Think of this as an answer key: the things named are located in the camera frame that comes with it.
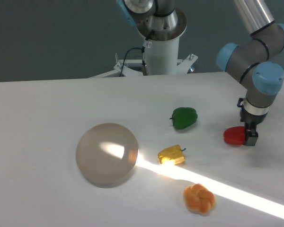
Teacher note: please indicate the red toy bell pepper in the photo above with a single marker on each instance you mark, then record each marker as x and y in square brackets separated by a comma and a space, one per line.
[234, 135]

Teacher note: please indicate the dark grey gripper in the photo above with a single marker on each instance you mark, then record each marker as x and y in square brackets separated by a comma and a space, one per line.
[251, 116]

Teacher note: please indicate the orange knotted bread roll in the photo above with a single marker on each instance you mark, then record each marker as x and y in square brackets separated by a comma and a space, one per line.
[199, 199]

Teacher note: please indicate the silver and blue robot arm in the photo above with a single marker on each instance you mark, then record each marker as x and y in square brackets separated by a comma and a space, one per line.
[249, 64]

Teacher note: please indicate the beige round plate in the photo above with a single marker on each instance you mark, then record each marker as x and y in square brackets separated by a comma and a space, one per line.
[106, 154]

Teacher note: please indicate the green toy bell pepper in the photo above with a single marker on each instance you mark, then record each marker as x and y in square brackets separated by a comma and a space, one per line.
[183, 117]

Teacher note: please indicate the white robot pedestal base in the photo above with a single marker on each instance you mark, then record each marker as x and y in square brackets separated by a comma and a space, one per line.
[161, 37]

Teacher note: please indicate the yellow toy bell pepper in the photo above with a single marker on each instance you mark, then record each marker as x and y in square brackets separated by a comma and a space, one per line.
[171, 156]

